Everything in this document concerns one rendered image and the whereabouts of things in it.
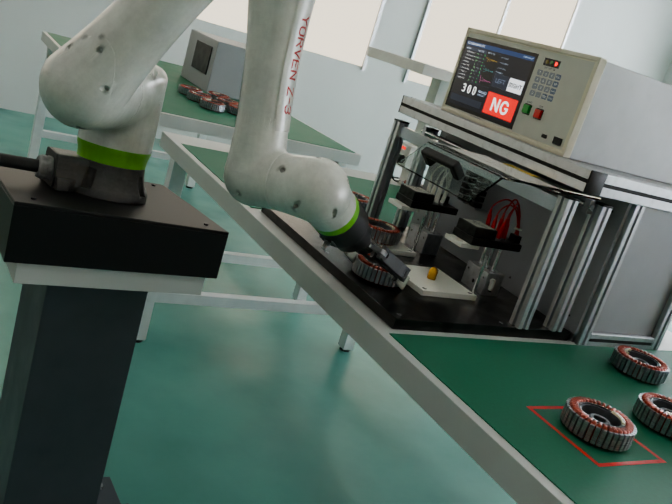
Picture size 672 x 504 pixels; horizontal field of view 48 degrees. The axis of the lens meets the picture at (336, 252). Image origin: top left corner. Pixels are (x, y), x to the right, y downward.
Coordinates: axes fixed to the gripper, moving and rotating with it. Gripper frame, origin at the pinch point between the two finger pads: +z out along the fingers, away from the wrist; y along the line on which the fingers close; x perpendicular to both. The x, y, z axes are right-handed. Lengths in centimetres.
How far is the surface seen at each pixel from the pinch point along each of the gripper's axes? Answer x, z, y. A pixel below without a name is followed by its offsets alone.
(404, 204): 20.9, 18.7, -13.0
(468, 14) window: 343, 411, -273
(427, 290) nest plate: 1.3, 4.3, 9.9
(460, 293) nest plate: 5.5, 11.7, 13.6
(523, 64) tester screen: 56, 1, 3
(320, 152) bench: 58, 116, -113
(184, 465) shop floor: -64, 48, -43
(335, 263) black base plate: -3.6, -1.9, -8.4
